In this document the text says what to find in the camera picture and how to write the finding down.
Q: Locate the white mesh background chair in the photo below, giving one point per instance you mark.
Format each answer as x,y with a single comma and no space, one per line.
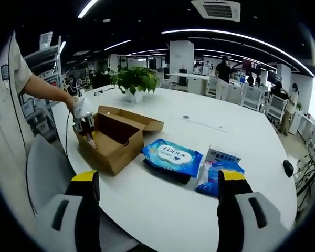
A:
252,97
276,107

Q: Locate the pink soft packet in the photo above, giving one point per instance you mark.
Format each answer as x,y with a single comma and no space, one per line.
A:
91,141

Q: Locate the black computer mouse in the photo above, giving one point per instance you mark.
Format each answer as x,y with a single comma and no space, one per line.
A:
288,168

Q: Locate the person's left hand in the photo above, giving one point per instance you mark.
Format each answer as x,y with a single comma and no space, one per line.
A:
71,103

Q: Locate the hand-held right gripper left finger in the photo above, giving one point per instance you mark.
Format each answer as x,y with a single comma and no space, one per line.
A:
78,218

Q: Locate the worn grey device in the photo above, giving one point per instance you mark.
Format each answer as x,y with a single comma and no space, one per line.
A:
5,73

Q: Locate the dark red wall display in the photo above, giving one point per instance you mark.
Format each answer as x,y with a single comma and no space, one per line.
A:
252,65

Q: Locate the long curved ceiling light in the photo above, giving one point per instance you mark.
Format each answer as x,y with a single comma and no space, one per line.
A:
239,35

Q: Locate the white medicine carton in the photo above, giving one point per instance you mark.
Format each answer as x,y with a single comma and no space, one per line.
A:
223,155

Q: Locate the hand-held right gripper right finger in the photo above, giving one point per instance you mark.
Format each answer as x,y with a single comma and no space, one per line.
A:
241,218

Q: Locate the metal shelf rack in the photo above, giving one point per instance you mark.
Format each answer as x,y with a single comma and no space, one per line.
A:
46,68

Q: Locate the blue white tissue packet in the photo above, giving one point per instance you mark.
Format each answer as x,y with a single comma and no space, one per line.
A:
208,183

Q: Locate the ceiling air conditioner vent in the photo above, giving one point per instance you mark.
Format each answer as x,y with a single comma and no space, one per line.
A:
216,10

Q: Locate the potted green plant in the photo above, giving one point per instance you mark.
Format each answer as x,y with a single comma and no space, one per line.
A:
135,81

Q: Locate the brown cardboard shoe box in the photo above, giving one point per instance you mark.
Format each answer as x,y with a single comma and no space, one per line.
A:
120,155

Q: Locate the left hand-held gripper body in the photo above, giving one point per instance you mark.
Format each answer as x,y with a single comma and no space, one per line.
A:
82,109

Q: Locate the blue wet wipes packet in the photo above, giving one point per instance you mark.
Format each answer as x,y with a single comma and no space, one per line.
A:
173,155

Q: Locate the person in white shirt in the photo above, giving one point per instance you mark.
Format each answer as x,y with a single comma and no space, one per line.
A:
5,131

